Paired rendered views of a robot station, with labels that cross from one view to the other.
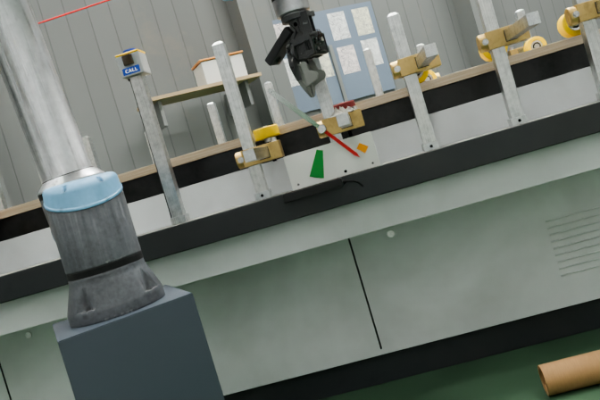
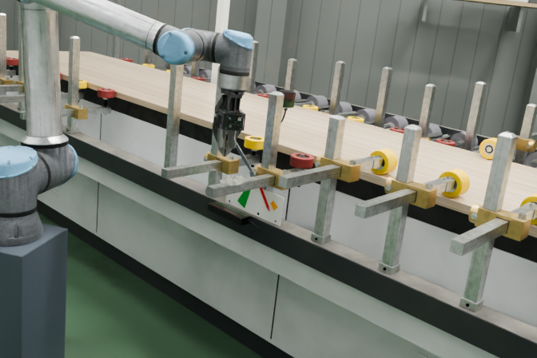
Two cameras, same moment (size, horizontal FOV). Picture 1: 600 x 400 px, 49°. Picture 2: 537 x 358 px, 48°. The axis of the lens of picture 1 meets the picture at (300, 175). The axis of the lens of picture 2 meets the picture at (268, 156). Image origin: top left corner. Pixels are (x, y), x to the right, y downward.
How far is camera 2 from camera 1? 1.42 m
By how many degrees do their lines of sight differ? 37
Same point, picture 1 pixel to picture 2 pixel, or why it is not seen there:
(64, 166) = (33, 131)
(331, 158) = (253, 198)
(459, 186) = (327, 281)
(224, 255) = (182, 212)
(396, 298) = (292, 316)
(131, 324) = not seen: outside the picture
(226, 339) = (195, 257)
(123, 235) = (10, 200)
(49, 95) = (37, 85)
